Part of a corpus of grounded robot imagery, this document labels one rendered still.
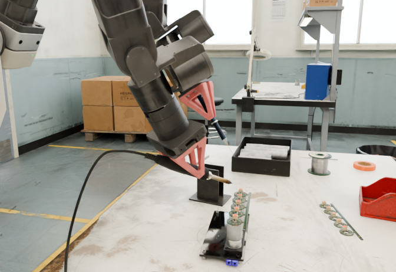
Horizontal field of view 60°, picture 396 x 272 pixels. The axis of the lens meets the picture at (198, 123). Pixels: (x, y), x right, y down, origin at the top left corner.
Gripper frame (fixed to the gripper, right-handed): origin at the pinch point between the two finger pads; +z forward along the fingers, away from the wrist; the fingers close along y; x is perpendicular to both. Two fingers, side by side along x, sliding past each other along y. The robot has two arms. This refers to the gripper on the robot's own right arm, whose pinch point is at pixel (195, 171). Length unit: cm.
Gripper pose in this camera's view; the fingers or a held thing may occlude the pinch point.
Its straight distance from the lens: 61.7
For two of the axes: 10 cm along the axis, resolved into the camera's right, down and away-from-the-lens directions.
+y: -5.5, -1.7, 8.2
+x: -7.3, 5.7, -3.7
